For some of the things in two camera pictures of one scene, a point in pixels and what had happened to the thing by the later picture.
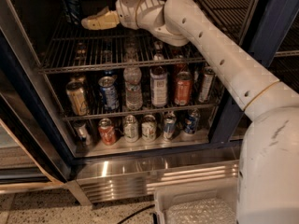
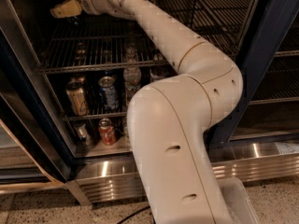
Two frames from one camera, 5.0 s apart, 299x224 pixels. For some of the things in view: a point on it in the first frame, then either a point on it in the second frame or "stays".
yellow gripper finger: (102, 20) -> (69, 8)
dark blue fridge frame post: (277, 8) stays
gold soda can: (78, 98) stays
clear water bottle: (132, 77) stays
